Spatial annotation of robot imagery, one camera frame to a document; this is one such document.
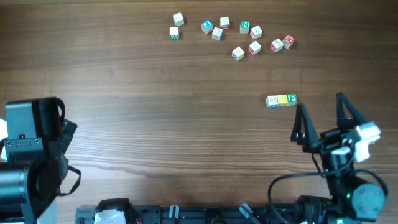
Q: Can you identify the green letter N block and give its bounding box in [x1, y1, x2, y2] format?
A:
[239, 21, 250, 34]

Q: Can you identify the green letter F block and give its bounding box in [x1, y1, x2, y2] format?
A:
[287, 93, 298, 106]

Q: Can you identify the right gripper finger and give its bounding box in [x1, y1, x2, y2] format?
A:
[336, 93, 368, 130]
[290, 103, 321, 149]

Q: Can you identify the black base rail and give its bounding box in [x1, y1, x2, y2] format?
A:
[75, 198, 282, 224]

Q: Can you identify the yellow letter K block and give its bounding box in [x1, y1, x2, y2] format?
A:
[277, 95, 289, 107]

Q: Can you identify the white block yellow side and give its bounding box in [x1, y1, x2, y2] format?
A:
[231, 47, 245, 61]

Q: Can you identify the white block red picture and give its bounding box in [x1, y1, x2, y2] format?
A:
[249, 26, 263, 40]

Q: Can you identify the blue letter P block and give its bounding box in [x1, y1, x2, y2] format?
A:
[201, 20, 214, 34]

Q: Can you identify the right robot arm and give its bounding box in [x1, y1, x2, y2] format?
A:
[290, 93, 388, 223]

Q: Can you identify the plain white wooden block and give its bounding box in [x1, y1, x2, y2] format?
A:
[172, 12, 185, 26]

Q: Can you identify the white block grey picture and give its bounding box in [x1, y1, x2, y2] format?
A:
[211, 27, 223, 40]

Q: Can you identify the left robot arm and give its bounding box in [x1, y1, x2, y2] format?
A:
[1, 97, 81, 223]

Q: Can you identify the white block red number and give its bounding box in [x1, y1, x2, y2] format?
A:
[270, 39, 284, 53]

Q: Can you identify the white block red letter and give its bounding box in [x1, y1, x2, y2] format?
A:
[248, 41, 262, 55]

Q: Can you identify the white block red side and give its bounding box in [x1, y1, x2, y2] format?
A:
[220, 17, 231, 30]

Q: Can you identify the white block blue side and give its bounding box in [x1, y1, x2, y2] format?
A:
[266, 95, 279, 108]

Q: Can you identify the white block green side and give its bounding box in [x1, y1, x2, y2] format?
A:
[169, 27, 180, 40]

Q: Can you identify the red letter M block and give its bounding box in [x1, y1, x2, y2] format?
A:
[282, 35, 295, 49]

